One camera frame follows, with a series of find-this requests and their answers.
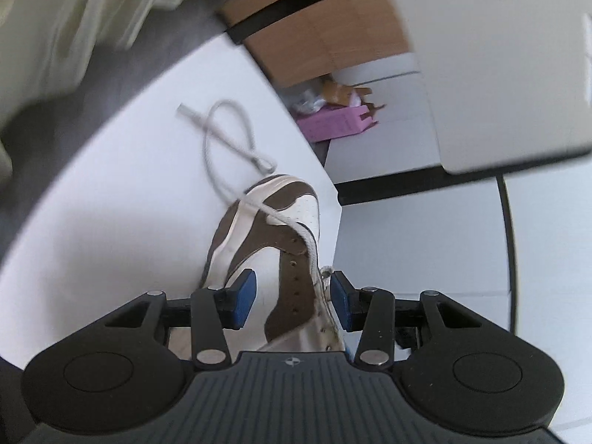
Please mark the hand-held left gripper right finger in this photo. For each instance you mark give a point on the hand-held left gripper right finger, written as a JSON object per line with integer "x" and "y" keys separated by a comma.
{"x": 340, "y": 300}

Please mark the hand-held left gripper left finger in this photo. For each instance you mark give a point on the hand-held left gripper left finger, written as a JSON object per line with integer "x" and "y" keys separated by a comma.
{"x": 245, "y": 298}

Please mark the white and brown sneaker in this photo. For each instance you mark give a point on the white and brown sneaker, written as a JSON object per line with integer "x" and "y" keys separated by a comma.
{"x": 259, "y": 240}

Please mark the white shoelace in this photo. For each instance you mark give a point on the white shoelace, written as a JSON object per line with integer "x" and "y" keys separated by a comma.
{"x": 208, "y": 148}

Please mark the pink carton box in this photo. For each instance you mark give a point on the pink carton box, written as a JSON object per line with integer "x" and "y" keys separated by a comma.
{"x": 328, "y": 122}

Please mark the crumpled clear plastic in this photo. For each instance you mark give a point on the crumpled clear plastic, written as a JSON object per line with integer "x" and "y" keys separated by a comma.
{"x": 307, "y": 101}

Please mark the brown cardboard box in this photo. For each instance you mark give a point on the brown cardboard box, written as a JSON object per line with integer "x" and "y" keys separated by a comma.
{"x": 337, "y": 92}

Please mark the wooden nightstand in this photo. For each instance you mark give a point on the wooden nightstand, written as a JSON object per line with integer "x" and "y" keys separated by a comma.
{"x": 323, "y": 32}

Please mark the cream quilted bed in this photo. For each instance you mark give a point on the cream quilted bed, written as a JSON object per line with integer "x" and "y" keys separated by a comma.
{"x": 69, "y": 32}

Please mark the white chair with black frame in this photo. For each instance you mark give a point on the white chair with black frame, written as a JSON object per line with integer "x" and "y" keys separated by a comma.
{"x": 138, "y": 194}

